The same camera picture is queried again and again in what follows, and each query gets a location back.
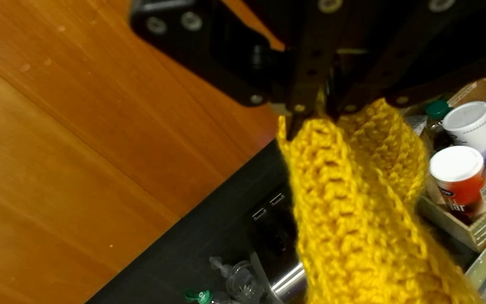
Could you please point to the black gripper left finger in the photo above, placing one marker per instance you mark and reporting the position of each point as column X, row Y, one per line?
column 311, row 55

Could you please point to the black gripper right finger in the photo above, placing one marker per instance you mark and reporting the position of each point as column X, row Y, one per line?
column 383, row 43

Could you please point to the yellow knitted towel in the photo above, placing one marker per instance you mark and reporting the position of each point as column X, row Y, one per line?
column 355, row 185

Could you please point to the red white canister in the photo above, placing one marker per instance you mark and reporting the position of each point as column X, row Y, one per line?
column 459, row 175

